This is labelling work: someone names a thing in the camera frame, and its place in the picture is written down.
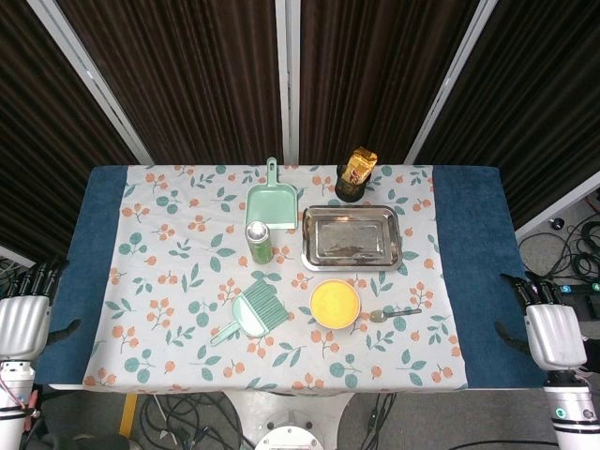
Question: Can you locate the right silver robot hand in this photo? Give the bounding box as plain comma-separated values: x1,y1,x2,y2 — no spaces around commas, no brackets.
494,273,588,372

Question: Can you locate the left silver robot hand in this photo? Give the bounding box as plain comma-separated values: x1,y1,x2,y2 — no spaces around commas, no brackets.
0,255,82,363

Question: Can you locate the metal spoon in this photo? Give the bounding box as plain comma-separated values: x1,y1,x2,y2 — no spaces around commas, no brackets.
368,307,423,324

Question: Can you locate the cream bowl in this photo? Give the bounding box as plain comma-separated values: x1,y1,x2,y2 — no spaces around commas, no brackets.
308,278,362,329

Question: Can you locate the stainless steel tray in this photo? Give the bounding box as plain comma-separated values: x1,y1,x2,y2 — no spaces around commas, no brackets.
300,204,406,273

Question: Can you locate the green plastic hand brush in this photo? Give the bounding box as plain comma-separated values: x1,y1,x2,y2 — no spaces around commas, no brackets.
209,279,289,348

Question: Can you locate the black power strip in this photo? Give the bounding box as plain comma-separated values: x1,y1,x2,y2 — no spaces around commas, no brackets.
557,279,600,297

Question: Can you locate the blue table cover cloth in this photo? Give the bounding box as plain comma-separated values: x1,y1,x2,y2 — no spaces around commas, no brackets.
35,164,548,390

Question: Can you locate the yellow floor strip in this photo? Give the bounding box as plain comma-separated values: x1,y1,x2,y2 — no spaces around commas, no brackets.
120,393,139,435

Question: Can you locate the floral tablecloth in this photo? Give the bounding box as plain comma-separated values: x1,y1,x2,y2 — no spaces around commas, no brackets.
82,163,470,393

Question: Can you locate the dark pleated partition panel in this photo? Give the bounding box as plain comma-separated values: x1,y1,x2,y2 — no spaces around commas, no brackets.
55,0,288,166
412,0,600,231
0,0,142,263
299,0,475,165

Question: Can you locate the green drink can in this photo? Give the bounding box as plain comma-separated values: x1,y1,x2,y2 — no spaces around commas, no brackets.
246,220,274,265

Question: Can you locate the black mesh cup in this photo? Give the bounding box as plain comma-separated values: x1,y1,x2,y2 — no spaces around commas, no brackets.
334,163,371,203

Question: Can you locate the golden snack packet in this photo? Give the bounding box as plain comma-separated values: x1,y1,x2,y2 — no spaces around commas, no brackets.
345,146,379,187

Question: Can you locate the green plastic dustpan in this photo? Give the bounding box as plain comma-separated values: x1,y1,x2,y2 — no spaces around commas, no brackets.
245,157,299,231

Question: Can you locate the white robot torso base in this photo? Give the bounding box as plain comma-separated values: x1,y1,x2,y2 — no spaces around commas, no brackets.
224,391,357,450

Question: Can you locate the black cable tangle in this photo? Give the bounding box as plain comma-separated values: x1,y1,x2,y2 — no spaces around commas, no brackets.
517,201,600,282
135,391,257,450

